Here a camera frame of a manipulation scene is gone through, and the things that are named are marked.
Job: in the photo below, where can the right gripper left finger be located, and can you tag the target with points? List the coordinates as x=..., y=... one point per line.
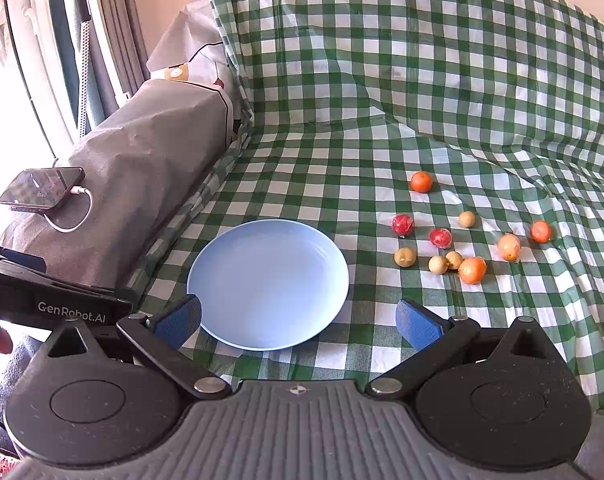
x=156, y=341

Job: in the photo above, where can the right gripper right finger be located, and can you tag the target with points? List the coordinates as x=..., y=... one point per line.
x=438, y=344

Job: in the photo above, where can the tan small fruit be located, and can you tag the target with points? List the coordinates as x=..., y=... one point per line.
x=454, y=260
x=467, y=219
x=438, y=265
x=405, y=257

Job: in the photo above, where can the orange fruit front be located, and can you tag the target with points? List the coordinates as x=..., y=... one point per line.
x=472, y=270

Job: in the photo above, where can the orange fruit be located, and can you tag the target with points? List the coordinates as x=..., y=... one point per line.
x=472, y=270
x=541, y=231
x=421, y=182
x=509, y=247

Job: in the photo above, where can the red fruit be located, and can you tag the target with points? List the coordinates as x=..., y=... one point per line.
x=402, y=225
x=441, y=238

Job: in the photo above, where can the black smartphone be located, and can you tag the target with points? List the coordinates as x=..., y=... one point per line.
x=41, y=189

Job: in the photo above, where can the blue round plate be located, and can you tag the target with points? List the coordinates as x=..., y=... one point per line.
x=269, y=284

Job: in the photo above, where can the grey covered sofa armrest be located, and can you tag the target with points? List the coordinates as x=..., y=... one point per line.
x=143, y=163

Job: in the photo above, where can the white orange label tag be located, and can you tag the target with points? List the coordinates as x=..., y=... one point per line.
x=178, y=73

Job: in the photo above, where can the white striped pole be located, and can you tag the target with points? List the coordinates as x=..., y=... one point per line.
x=83, y=70

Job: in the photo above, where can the grey curtain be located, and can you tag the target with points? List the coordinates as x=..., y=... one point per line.
x=122, y=48

